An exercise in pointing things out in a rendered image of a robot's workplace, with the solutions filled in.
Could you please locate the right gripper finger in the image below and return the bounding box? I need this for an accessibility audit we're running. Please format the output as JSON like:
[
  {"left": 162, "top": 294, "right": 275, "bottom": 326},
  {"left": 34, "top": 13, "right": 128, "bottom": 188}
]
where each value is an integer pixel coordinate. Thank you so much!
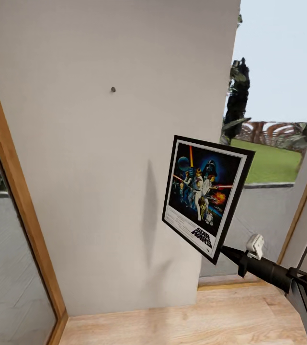
[
  {"left": 222, "top": 246, "right": 244, "bottom": 255},
  {"left": 219, "top": 247, "right": 245, "bottom": 265}
]

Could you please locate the poster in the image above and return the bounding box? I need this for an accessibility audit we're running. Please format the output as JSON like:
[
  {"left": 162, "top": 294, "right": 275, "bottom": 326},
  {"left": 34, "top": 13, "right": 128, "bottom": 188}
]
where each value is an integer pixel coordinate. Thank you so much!
[{"left": 162, "top": 135, "right": 255, "bottom": 265}]

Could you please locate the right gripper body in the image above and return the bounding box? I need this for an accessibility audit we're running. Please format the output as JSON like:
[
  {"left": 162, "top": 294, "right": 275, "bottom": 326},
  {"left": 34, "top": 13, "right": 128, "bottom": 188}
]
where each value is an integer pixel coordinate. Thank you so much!
[{"left": 238, "top": 250, "right": 275, "bottom": 284}]

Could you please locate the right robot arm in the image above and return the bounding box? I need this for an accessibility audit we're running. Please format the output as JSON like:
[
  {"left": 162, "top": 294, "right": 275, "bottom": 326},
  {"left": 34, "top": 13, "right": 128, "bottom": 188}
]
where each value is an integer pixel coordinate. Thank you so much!
[{"left": 219, "top": 234, "right": 307, "bottom": 333}]

